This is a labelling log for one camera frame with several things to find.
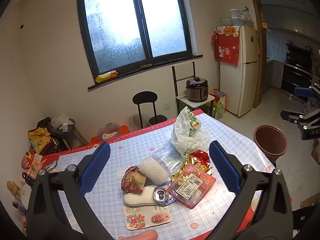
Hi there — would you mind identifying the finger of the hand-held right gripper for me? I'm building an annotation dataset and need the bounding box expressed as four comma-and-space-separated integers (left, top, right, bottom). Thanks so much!
280, 110, 305, 125
294, 82, 320, 103

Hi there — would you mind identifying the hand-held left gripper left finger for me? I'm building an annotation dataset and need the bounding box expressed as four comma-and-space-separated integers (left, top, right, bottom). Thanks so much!
26, 142, 118, 240

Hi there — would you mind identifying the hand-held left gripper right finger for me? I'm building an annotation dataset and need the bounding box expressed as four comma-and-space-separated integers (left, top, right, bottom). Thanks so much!
207, 141, 293, 240

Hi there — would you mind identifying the brown trash bin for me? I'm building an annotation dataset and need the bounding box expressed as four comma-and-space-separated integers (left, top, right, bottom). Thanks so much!
253, 125, 288, 164

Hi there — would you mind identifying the white slipper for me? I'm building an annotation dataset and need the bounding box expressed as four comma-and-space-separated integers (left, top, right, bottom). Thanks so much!
123, 185, 161, 208

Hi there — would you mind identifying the person's left hand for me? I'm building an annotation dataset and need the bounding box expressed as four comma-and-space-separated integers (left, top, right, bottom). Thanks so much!
124, 229, 158, 240

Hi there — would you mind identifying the red gold foil wrapper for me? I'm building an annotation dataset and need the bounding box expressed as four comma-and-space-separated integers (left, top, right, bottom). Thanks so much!
178, 149, 213, 178

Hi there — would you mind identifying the black built-in oven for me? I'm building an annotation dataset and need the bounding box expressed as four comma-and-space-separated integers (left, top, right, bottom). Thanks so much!
280, 42, 314, 92

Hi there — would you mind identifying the pink plastic food tray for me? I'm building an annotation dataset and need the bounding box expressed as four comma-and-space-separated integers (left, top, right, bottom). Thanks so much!
167, 163, 217, 209

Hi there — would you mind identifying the brown paper wrapper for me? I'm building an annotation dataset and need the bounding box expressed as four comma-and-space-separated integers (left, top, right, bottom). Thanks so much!
121, 165, 148, 193

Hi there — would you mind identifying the clear plastic container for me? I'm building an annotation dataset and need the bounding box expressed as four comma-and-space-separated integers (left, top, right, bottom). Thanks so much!
97, 122, 122, 141

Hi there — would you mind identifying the grey waste bin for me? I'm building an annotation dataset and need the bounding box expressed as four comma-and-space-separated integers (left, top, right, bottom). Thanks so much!
51, 118, 77, 151

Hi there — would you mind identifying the red stool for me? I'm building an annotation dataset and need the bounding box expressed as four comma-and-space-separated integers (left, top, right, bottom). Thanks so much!
90, 124, 131, 144

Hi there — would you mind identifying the dark cloth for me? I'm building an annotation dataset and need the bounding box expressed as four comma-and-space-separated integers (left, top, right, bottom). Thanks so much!
37, 117, 61, 156

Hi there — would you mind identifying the white green printed plastic bag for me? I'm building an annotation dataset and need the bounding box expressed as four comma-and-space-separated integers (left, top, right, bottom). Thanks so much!
171, 106, 212, 157

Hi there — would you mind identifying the clear plastic packaging bag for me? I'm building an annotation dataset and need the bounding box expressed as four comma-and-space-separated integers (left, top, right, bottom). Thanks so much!
152, 146, 186, 176

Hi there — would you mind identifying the white foam net sleeve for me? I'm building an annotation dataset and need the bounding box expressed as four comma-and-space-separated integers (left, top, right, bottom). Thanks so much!
138, 158, 169, 184

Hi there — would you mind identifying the cream refrigerator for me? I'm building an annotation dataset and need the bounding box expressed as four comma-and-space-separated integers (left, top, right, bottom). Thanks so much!
219, 25, 260, 118

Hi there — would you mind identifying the clear bin liner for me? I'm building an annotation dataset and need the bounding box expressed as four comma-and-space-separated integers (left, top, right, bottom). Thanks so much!
51, 113, 72, 132

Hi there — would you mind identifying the yellow crumpled packet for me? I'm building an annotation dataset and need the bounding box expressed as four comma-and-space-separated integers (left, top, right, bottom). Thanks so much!
28, 127, 52, 154

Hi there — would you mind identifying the floral card packaging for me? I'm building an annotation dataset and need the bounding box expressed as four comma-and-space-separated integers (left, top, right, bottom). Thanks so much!
122, 202, 173, 231

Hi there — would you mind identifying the colourful box beside fridge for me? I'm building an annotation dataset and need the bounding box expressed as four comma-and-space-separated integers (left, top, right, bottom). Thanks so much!
208, 89, 227, 120

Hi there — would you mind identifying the silver drink can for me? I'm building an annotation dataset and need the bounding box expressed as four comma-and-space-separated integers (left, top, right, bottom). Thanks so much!
152, 187, 173, 204

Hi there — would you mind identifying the orange snack packet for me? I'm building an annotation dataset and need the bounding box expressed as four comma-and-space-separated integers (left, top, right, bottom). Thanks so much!
21, 149, 36, 169

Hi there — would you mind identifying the small white topped cabinet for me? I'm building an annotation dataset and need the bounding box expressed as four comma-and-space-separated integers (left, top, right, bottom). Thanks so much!
175, 94, 216, 117

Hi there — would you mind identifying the brown electric pressure cooker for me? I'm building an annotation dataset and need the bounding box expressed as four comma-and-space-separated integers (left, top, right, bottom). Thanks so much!
185, 76, 209, 103

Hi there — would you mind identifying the black round chair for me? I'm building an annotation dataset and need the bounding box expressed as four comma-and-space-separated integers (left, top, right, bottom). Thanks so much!
132, 91, 168, 129

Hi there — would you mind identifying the red printed cloth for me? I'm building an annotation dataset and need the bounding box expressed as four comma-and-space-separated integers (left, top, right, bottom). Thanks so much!
211, 25, 242, 67

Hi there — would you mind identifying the clear crumpled plastic bag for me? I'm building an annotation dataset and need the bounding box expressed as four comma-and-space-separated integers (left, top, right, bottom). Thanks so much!
240, 6, 255, 28

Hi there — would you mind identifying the yellow snack packet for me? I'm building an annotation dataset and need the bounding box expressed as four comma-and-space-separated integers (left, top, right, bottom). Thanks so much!
95, 70, 118, 83

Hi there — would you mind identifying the white plastic tub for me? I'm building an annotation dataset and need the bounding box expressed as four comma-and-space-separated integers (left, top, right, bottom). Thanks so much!
230, 8, 241, 26

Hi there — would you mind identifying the black windowsill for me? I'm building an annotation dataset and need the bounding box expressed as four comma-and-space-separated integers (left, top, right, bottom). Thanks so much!
87, 54, 203, 92

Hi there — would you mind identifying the black framed frosted window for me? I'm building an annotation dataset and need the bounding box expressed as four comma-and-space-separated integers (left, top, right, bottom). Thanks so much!
76, 0, 193, 75

